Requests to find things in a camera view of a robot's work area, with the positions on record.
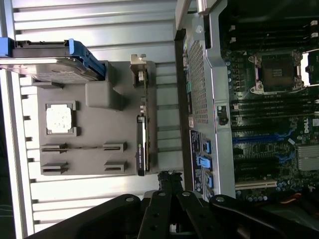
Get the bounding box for silver chipset heatsink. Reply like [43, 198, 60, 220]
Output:
[298, 145, 319, 171]

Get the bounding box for blue expansion slot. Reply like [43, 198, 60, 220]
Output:
[233, 134, 287, 143]

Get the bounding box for silver hard disk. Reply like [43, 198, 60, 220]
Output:
[0, 48, 97, 84]

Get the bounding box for silver CPU chip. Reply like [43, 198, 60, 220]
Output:
[46, 104, 74, 132]

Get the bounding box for CPU socket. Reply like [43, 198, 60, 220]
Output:
[249, 51, 304, 94]

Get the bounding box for green RAM stick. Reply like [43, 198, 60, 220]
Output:
[41, 145, 125, 152]

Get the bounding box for silver socket cover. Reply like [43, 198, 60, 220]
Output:
[300, 48, 319, 88]

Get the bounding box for open dark PC case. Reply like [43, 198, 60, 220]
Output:
[173, 0, 319, 212]

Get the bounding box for grey parts rack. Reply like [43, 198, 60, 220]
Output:
[18, 59, 160, 176]

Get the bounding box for black RAM slot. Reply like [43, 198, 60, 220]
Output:
[229, 33, 319, 43]
[229, 21, 319, 32]
[229, 39, 319, 49]
[229, 28, 319, 38]

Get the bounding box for white expansion slot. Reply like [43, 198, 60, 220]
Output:
[235, 180, 278, 190]

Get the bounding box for green motherboard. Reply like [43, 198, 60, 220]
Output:
[221, 14, 319, 200]

